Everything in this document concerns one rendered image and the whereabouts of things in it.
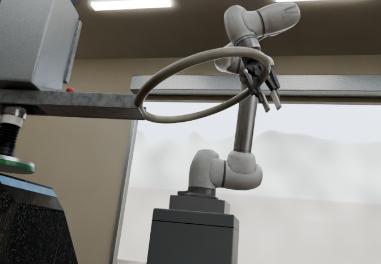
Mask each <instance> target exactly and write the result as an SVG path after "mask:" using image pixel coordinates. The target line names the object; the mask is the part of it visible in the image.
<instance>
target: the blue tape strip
mask: <svg viewBox="0 0 381 264"><path fill-rule="evenodd" d="M0 182H1V183H2V184H5V185H9V186H13V187H16V188H21V189H25V190H30V191H34V192H37V193H41V194H46V195H50V196H53V197H57V196H56V194H55V193H54V191H53V190H52V189H48V188H44V187H41V186H37V185H34V184H30V183H27V182H23V181H19V180H16V179H13V178H9V177H5V176H1V175H0Z"/></svg>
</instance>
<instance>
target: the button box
mask: <svg viewBox="0 0 381 264"><path fill-rule="evenodd" d="M81 28H82V22H81V21H80V20H78V22H77V26H76V29H75V34H74V38H73V43H72V46H71V51H70V55H69V60H68V63H67V68H66V72H65V77H64V80H63V83H65V84H69V79H70V75H71V70H72V67H73V62H74V57H75V53H76V49H77V45H78V40H79V35H80V32H81Z"/></svg>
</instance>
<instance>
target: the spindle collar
mask: <svg viewBox="0 0 381 264"><path fill-rule="evenodd" d="M1 105H2V110H1V113H0V115H1V116H2V115H3V114H10V115H14V116H18V117H20V118H22V119H23V121H24V120H25V119H26V115H27V112H29V110H30V107H31V105H26V104H1Z"/></svg>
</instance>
